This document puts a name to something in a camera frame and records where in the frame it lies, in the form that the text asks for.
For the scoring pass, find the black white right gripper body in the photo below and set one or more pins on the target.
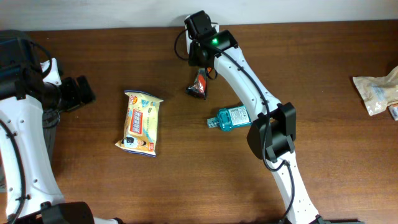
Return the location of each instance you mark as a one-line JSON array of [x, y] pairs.
[[194, 58]]

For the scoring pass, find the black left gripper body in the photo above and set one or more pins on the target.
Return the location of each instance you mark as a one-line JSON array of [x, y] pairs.
[[60, 106]]

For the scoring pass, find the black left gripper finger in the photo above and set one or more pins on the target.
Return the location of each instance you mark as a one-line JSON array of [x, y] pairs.
[[86, 93], [70, 92]]

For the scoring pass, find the black packet with red item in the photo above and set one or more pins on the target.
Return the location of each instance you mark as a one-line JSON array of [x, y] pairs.
[[199, 87]]

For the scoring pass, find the yellow wet wipes pack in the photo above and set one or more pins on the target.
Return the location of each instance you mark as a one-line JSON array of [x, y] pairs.
[[141, 123]]

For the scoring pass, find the teal mouthwash bottle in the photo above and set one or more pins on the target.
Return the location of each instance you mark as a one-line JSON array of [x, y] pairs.
[[228, 119]]

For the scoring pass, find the beige kraft paper pouch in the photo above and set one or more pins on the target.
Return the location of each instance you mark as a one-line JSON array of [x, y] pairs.
[[377, 92]]

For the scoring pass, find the orange small snack packet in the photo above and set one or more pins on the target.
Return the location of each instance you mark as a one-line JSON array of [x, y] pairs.
[[394, 111]]

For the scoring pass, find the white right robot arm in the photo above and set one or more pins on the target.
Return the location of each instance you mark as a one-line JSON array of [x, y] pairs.
[[273, 131]]

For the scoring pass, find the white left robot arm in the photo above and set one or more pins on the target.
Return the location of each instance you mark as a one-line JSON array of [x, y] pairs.
[[33, 96]]

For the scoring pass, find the white barcode scanner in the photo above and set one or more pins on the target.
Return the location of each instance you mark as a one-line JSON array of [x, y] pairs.
[[199, 25]]

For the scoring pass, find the dark grey mesh basket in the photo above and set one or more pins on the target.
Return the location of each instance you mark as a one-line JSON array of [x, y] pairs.
[[49, 133]]

